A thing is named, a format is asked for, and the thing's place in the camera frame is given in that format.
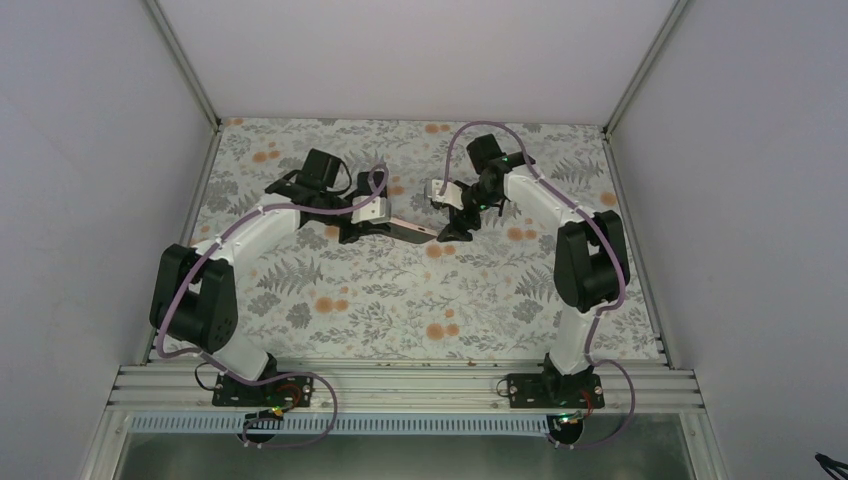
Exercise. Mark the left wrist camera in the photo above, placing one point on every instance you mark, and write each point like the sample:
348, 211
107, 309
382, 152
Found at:
377, 211

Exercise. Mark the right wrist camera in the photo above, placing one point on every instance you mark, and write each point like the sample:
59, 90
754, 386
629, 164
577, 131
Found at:
443, 192

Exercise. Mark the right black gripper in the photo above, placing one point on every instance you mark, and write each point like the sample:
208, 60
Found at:
457, 220

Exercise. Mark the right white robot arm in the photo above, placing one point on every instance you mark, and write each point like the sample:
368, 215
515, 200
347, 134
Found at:
590, 272

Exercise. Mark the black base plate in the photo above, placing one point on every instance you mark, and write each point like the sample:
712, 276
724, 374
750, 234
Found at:
291, 391
542, 391

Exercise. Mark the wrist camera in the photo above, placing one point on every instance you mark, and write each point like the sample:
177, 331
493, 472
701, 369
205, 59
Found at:
443, 192
377, 211

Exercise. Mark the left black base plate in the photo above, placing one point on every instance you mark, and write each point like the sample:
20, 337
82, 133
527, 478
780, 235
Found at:
291, 391

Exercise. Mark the aluminium front rail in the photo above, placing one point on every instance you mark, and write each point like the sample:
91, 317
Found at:
450, 387

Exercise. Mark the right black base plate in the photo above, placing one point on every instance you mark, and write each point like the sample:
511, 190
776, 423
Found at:
542, 391

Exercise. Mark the left aluminium corner post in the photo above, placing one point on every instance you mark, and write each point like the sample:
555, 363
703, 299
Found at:
179, 56

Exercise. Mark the right aluminium corner post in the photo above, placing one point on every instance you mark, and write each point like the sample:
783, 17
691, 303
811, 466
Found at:
667, 28

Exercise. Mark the white slotted cable duct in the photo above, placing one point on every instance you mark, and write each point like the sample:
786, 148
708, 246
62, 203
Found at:
342, 424

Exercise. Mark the floral patterned mat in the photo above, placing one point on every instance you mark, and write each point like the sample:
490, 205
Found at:
309, 296

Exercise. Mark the black phone on mat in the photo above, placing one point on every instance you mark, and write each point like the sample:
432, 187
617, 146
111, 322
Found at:
369, 182

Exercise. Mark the pink phone case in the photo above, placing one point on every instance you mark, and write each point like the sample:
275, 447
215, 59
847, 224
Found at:
410, 233

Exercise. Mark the aluminium corner post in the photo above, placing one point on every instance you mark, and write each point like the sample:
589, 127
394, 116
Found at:
179, 56
667, 28

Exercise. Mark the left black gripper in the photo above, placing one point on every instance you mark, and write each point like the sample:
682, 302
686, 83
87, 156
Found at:
354, 227

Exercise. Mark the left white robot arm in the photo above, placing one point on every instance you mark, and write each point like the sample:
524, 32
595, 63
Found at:
195, 308

